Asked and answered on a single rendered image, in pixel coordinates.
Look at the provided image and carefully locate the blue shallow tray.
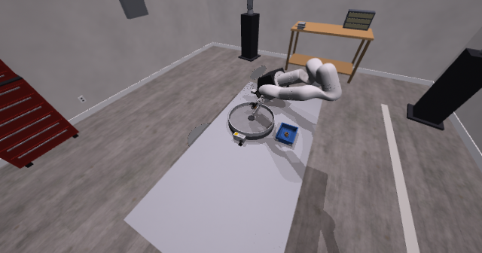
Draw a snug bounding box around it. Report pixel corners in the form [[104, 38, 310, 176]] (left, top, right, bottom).
[[275, 122, 298, 146]]

